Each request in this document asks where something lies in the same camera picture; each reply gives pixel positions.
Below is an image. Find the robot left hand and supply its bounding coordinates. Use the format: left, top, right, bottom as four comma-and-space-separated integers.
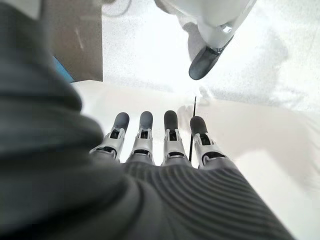
0, 2, 296, 240

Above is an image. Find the dark built-in dishwasher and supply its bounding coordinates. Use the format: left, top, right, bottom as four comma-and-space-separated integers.
39, 0, 104, 83

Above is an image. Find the dark robot left foot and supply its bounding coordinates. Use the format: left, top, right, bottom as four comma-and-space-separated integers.
188, 34, 235, 81

